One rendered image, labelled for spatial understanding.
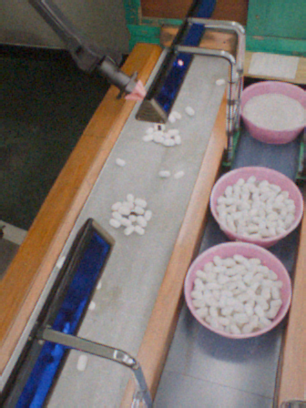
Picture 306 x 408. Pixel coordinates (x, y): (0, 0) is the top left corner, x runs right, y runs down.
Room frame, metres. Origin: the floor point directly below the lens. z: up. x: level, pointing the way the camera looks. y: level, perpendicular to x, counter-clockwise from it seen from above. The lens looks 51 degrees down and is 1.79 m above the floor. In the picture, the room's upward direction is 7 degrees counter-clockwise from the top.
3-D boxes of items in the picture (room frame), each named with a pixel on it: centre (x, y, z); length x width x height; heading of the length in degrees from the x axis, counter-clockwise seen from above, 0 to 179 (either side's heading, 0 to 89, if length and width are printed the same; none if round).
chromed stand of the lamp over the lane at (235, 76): (1.11, -0.20, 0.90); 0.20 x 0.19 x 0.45; 157
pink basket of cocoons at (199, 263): (0.53, -0.18, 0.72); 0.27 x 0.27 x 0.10
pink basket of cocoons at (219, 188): (0.78, -0.29, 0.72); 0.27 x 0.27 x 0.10
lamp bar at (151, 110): (1.14, -0.13, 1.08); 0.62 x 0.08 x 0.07; 157
